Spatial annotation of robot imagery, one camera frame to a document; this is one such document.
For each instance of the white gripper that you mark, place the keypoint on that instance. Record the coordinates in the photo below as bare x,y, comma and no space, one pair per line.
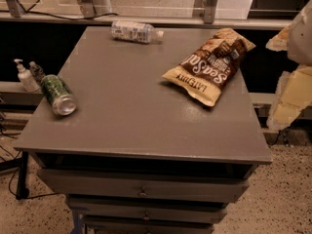
300,40

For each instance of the brown chip bag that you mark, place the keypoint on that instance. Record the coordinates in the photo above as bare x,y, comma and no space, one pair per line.
206,72

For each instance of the clear plastic water bottle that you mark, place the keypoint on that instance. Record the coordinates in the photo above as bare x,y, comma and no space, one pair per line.
135,32

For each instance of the grey drawer cabinet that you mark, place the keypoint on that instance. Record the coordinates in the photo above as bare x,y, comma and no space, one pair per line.
140,155

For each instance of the green drink can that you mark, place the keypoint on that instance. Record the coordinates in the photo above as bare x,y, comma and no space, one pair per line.
58,95

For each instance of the small clear bottle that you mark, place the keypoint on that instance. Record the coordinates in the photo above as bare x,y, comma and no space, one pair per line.
36,71

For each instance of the white pump sanitizer bottle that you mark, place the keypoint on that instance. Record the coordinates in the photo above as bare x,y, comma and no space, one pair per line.
26,77

